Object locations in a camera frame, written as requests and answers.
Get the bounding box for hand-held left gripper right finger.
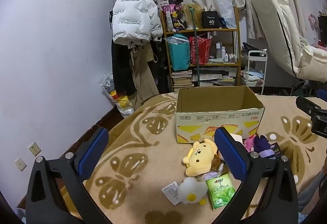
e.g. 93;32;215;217
214;127;299;224

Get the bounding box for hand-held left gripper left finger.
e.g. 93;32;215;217
26;127;110;224

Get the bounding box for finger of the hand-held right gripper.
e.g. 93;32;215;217
296;96;321;115

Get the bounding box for clear plastic packet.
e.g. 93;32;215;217
202;156;230;181

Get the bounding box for pink bear plush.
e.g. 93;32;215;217
243;134;258;151

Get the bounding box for yellow bear plush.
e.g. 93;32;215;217
182;138;220;176

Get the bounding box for purple gloves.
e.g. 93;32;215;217
253;134;275;158

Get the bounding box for printed cardboard box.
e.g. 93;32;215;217
175;85;265;144

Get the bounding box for green tissue packet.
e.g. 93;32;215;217
206;174;236;210

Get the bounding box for white fluffy duck plush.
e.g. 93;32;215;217
177;177;208;205

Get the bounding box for black printed tag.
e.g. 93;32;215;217
270;142;281;157

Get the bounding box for beige patterned blanket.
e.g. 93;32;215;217
57;92;327;224

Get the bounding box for plastic bag of toys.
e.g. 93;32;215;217
99;73;136;118

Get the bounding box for person's grey clothing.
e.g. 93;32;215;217
298;163;327;215

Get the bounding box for white paper tag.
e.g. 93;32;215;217
161;181;183;205

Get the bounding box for white trolley cart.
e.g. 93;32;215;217
241;49;268;94

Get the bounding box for pile of magazines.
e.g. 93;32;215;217
198;67;237;86

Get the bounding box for white folded mattress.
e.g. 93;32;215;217
250;0;327;80

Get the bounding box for stack of books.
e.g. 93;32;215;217
171;70;194;92

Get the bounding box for black hanging garment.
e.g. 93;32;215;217
111;41;137;97

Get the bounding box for beige hanging trousers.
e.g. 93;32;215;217
129;44;160;108

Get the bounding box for group of cosmetic bottles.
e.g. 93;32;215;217
216;43;238;63

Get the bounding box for green pole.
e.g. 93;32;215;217
188;6;202;88

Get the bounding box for dark hanging clothing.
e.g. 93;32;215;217
149;37;170;94

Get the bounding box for red patterned bag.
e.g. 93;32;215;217
189;36;212;65

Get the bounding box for teal bag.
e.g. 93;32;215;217
167;34;191;71

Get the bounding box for clear plastic bag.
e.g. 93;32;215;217
216;0;237;29

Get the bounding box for black box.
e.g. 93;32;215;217
202;11;222;29

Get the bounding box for wooden shelf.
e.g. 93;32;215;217
160;6;242;93

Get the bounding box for blond wig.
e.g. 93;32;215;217
181;4;203;29

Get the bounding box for white puffer jacket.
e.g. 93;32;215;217
112;0;164;45

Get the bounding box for colourful printed bag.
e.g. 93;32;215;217
161;0;189;31

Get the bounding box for white wall socket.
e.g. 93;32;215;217
28;142;41;156
14;158;27;171

